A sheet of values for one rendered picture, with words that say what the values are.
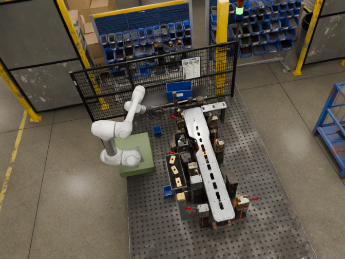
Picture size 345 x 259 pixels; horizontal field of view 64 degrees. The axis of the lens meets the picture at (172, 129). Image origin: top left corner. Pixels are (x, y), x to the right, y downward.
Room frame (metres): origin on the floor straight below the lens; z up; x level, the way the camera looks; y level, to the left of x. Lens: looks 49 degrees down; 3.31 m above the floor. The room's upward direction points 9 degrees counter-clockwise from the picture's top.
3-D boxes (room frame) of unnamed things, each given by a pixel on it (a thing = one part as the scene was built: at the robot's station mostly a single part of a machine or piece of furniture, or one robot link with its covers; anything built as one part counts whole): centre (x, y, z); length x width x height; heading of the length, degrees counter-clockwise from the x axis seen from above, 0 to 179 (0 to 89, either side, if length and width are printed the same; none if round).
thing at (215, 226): (0.97, -0.33, 0.84); 0.18 x 0.06 x 0.29; 93
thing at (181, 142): (1.69, -0.08, 0.94); 0.18 x 0.13 x 0.49; 3
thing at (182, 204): (1.09, 0.02, 0.92); 0.08 x 0.08 x 0.44; 3
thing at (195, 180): (1.26, -0.14, 0.90); 0.13 x 0.10 x 0.41; 93
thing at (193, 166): (1.43, -0.14, 0.89); 0.13 x 0.11 x 0.38; 93
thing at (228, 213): (1.58, -0.30, 1.00); 1.38 x 0.22 x 0.02; 3
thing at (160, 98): (2.49, -0.04, 1.01); 0.90 x 0.22 x 0.03; 93
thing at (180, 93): (2.49, -0.15, 1.09); 0.30 x 0.17 x 0.13; 85
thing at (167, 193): (1.36, 0.14, 0.74); 0.11 x 0.10 x 0.09; 3
